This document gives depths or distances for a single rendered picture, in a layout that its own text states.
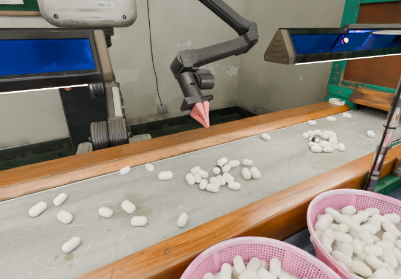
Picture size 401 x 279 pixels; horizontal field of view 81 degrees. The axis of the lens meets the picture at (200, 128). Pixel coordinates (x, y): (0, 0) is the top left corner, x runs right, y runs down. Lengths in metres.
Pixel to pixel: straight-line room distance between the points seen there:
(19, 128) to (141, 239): 2.26
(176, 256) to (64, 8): 0.86
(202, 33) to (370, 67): 1.94
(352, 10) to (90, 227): 1.32
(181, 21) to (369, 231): 2.50
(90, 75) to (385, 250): 0.57
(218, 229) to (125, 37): 2.27
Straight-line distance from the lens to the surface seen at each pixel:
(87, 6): 1.01
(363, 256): 0.57
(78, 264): 0.51
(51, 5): 1.02
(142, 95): 2.67
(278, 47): 0.56
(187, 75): 0.80
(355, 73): 1.37
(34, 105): 2.59
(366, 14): 1.37
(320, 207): 0.61
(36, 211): 0.63
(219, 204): 0.57
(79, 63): 0.36
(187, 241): 0.46
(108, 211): 0.56
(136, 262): 0.45
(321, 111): 1.21
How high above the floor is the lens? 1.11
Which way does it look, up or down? 23 degrees down
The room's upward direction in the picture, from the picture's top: straight up
